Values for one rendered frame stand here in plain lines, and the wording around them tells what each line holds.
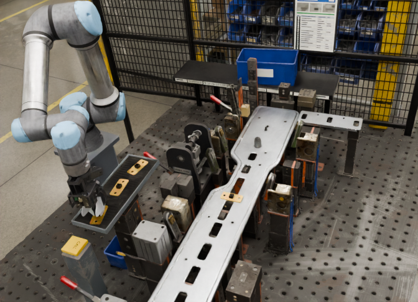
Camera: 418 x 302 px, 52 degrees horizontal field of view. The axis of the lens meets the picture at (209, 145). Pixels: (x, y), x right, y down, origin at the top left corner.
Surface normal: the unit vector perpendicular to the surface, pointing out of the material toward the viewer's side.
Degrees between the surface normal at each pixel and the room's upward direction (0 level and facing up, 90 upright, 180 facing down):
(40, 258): 0
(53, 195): 0
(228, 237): 0
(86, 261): 90
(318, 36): 90
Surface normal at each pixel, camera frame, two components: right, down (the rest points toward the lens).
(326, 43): -0.38, 0.58
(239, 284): -0.10, -0.79
